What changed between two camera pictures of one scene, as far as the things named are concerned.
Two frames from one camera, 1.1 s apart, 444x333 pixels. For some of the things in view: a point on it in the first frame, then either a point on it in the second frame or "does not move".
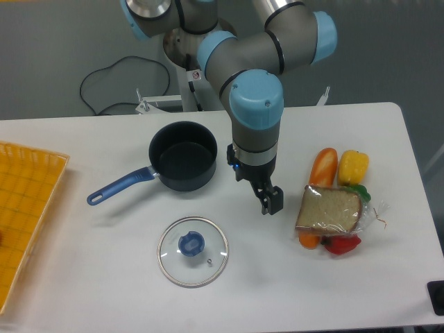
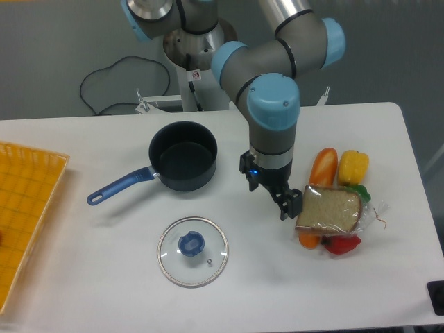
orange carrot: x=324 y=173 does not move
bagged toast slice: x=336 y=211 does not move
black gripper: x=257 y=175 → x=276 y=178
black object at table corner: x=436 y=293 does not move
